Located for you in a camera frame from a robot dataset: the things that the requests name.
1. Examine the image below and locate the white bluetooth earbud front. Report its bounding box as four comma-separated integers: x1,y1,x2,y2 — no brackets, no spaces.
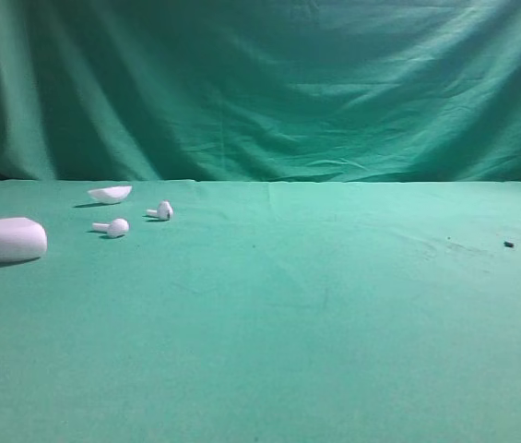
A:
91,218,130,238

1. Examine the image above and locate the white bluetooth earbud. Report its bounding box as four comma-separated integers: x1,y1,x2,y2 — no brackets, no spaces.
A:
91,218,130,238
146,200,173,221

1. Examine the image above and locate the white bluetooth earbud rear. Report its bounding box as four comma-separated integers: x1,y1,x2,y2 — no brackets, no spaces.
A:
146,200,173,221

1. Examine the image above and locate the white earbud charging case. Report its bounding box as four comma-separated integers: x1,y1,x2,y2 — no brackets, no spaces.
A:
0,217,48,263

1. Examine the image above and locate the green backdrop cloth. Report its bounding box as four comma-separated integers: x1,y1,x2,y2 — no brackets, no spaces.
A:
0,1,521,182

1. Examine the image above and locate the white case lid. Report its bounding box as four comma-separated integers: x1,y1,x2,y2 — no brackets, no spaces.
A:
87,186,133,205

